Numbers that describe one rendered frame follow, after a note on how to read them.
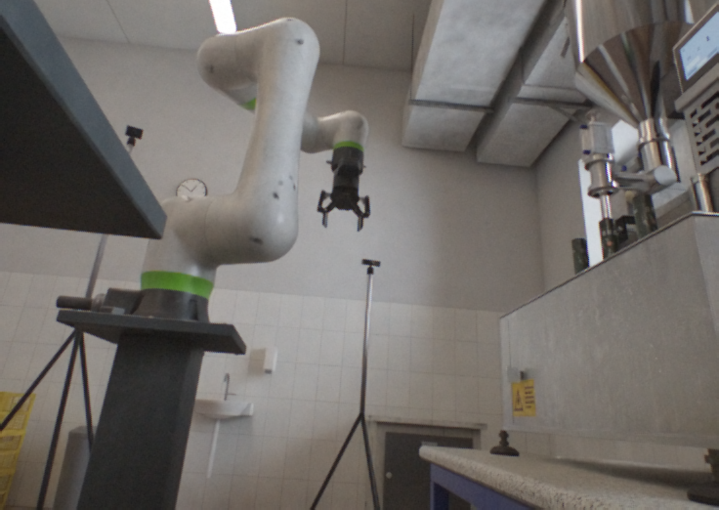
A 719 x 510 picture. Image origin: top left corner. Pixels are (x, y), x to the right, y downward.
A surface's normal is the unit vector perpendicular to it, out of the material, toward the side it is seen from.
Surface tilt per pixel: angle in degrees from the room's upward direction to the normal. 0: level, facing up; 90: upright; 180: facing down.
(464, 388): 90
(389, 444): 90
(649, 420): 90
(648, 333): 90
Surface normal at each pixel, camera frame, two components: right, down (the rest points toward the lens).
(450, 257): 0.07, -0.36
